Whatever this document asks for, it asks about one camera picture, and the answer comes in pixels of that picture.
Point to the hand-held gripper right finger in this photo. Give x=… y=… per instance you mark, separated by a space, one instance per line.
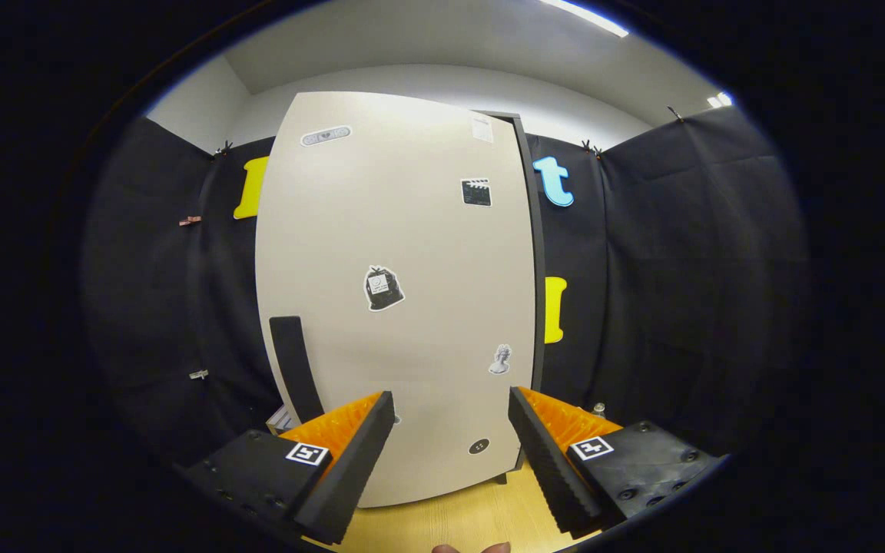
x=550 y=476

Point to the small ceiling light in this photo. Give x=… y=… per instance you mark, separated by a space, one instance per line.
x=720 y=99

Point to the blue book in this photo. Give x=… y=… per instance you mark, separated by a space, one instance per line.
x=290 y=425

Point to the beige shoe cabinet door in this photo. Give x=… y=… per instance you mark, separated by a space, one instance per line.
x=412 y=230

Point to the black spring clip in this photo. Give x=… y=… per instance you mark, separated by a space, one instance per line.
x=591 y=148
x=674 y=114
x=221 y=148

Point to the white book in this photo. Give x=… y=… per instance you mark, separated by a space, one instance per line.
x=275 y=418

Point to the red clip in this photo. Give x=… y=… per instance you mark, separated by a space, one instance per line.
x=190 y=220

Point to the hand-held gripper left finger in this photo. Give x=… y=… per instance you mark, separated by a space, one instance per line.
x=350 y=468

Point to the silver clip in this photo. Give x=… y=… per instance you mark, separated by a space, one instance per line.
x=198 y=375

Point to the black backdrop cloth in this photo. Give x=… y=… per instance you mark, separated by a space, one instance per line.
x=681 y=269

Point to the ceiling light strip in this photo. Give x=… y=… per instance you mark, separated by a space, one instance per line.
x=585 y=17

